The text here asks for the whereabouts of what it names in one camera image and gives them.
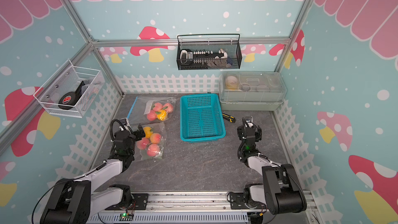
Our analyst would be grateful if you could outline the clear bag green cartoon print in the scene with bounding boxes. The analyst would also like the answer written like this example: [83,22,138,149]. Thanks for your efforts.
[135,123,167,161]

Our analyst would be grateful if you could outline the pink peach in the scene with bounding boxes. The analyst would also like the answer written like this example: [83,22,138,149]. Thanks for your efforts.
[146,110,157,121]
[150,133,162,144]
[162,103,174,114]
[147,144,161,157]
[152,102,163,112]

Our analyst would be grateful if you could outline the clear blue zipper bag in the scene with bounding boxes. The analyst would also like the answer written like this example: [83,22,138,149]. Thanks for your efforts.
[127,96,177,124]

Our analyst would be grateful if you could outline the yellow peach with leaf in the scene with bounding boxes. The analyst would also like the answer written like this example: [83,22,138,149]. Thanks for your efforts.
[155,110,168,121]

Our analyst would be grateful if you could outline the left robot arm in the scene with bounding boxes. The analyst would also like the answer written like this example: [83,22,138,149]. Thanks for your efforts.
[39,125,146,224]

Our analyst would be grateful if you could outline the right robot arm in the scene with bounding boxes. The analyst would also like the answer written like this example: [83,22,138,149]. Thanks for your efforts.
[237,120,307,215]

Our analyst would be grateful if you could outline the yellow black utility knife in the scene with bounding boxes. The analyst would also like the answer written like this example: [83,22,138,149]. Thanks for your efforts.
[222,113,236,123]

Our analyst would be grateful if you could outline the clear plastic storage box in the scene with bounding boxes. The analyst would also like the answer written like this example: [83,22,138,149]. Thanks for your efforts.
[219,71,287,111]

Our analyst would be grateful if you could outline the teal plastic perforated basket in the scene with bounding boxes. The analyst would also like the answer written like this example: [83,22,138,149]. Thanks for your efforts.
[180,93,226,143]

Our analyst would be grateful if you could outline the black tape roll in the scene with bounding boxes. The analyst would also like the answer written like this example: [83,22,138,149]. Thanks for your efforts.
[59,81,86,110]

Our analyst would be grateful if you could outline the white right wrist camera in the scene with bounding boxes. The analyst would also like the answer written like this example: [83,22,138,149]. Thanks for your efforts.
[244,116,254,127]

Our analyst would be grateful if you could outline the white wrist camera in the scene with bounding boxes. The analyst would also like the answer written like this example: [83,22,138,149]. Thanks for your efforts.
[120,118,133,132]
[244,116,254,127]

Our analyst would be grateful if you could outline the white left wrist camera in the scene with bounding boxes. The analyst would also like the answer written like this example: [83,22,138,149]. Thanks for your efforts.
[120,118,133,132]

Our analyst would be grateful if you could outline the clear acrylic wall bin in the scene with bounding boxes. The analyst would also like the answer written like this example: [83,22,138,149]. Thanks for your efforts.
[33,60,105,118]

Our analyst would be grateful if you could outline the black wire mesh basket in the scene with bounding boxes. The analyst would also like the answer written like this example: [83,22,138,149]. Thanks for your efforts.
[176,34,242,70]

